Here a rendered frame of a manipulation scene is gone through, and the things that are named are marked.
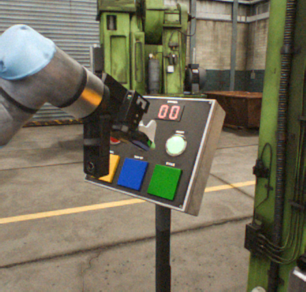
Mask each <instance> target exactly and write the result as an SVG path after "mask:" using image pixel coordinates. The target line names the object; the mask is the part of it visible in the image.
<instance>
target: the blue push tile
mask: <svg viewBox="0 0 306 292"><path fill-rule="evenodd" d="M148 164H149V163H148V162H146V161H138V160H133V159H130V158H126V159H125V161H124V164H123V167H122V170H121V173H120V176H119V178H118V181H117V185H119V186H123V187H126V188H130V189H132V190H138V191H140V190H141V187H142V185H143V181H144V178H145V173H146V171H147V168H148Z"/></svg>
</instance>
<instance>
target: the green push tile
mask: <svg viewBox="0 0 306 292"><path fill-rule="evenodd" d="M182 172H183V170H181V169H175V168H173V167H169V166H163V165H160V164H156V166H155V168H154V172H153V175H152V178H151V180H150V184H149V187H148V190H147V193H148V194H151V195H154V196H159V197H160V198H164V199H167V200H170V201H174V198H175V195H176V190H177V189H178V184H179V182H180V178H181V175H182Z"/></svg>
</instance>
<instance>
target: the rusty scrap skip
mask: <svg viewBox="0 0 306 292"><path fill-rule="evenodd" d="M203 93H204V95H207V97H206V99H207V100H216V101H217V103H218V104H219V105H220V106H221V108H222V109H223V110H224V111H225V118H224V121H223V125H222V126H226V127H229V128H233V129H236V130H237V131H241V132H250V131H258V130H260V118H261V110H262V96H263V93H249V92H241V91H209V92H203Z"/></svg>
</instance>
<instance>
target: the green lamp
mask: <svg viewBox="0 0 306 292"><path fill-rule="evenodd" d="M183 147H184V141H183V139H182V138H181V137H179V136H175V137H173V138H172V139H171V140H170V141H169V143H168V150H169V151H170V152H171V153H173V154H175V153H178V152H179V151H180V150H181V149H182V148H183Z"/></svg>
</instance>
